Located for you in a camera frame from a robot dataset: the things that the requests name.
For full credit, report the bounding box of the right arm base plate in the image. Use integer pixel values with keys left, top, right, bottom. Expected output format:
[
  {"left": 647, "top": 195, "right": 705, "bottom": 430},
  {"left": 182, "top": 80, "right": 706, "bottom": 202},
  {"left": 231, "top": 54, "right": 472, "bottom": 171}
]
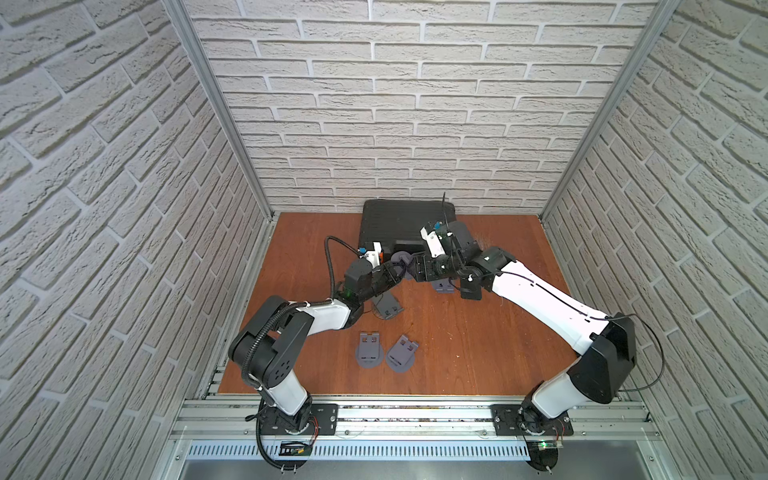
[{"left": 490, "top": 404, "right": 574, "bottom": 438}]

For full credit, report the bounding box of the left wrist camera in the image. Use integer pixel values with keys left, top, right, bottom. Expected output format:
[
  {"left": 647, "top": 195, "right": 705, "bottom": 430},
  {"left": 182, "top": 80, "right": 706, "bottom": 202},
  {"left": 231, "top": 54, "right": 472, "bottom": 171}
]
[{"left": 358, "top": 241, "right": 382, "bottom": 268}]

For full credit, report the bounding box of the grey phone stand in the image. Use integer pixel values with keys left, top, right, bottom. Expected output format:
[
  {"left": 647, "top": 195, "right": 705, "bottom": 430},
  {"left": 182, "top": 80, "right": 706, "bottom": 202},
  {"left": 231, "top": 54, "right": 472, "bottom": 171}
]
[
  {"left": 390, "top": 251, "right": 420, "bottom": 280},
  {"left": 355, "top": 332, "right": 383, "bottom": 369},
  {"left": 385, "top": 335, "right": 419, "bottom": 373}
]

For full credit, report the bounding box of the black phone stand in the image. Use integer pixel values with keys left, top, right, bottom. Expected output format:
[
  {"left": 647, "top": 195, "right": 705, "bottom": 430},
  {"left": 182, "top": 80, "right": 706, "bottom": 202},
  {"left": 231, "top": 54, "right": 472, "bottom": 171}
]
[{"left": 458, "top": 266, "right": 483, "bottom": 301}]

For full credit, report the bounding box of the aluminium front rail frame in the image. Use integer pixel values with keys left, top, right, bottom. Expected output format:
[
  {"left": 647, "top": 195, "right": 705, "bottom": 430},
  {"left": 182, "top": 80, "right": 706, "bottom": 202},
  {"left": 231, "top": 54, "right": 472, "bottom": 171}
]
[{"left": 151, "top": 394, "right": 680, "bottom": 479}]

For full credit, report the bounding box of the right corner aluminium profile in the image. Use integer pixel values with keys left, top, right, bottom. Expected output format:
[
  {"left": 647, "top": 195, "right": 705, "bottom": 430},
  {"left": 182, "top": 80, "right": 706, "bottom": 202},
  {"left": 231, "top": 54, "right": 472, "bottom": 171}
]
[{"left": 539, "top": 0, "right": 681, "bottom": 223}]

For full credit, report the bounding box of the black plastic tool case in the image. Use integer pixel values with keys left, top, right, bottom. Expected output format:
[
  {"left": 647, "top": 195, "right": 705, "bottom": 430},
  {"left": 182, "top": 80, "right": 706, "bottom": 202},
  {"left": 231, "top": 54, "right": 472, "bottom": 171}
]
[{"left": 358, "top": 199, "right": 456, "bottom": 258}]

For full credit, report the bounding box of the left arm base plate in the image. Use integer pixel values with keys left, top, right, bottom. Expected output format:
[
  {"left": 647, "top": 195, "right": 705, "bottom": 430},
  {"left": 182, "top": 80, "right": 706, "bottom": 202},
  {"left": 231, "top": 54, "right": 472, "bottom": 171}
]
[{"left": 257, "top": 403, "right": 339, "bottom": 436}]

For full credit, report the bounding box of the corner aluminium profile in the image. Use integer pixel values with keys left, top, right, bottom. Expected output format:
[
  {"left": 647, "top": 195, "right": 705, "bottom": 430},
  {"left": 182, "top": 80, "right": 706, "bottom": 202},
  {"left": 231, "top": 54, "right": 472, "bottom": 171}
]
[
  {"left": 539, "top": 0, "right": 681, "bottom": 223},
  {"left": 164, "top": 0, "right": 275, "bottom": 221}
]

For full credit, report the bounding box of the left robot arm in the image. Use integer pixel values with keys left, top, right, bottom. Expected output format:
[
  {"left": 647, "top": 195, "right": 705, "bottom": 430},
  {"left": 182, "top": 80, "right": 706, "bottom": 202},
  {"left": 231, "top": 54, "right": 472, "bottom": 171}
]
[{"left": 228, "top": 255, "right": 412, "bottom": 416}]

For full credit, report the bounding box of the left corner aluminium profile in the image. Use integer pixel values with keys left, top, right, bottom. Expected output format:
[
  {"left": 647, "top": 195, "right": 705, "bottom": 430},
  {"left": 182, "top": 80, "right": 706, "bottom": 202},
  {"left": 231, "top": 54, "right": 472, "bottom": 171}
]
[{"left": 164, "top": 0, "right": 275, "bottom": 221}]

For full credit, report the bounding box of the dark grey stand wooden base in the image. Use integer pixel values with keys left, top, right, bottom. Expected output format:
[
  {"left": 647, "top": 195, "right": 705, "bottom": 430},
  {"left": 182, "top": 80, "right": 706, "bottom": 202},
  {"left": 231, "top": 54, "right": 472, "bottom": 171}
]
[{"left": 372, "top": 292, "right": 403, "bottom": 320}]

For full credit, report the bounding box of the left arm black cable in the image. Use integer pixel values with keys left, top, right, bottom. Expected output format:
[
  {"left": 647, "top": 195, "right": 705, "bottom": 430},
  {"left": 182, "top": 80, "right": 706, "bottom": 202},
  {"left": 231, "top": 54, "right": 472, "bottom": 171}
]
[{"left": 239, "top": 235, "right": 364, "bottom": 385}]

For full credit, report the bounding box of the purple-grey phone stand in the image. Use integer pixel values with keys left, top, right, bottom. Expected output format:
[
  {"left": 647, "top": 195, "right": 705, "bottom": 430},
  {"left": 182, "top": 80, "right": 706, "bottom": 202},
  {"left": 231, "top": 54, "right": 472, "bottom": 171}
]
[{"left": 431, "top": 279, "right": 456, "bottom": 294}]

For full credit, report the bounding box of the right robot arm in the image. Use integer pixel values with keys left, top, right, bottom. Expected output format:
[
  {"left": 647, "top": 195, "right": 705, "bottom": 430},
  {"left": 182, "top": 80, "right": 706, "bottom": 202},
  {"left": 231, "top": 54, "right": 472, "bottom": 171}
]
[{"left": 406, "top": 247, "right": 636, "bottom": 420}]

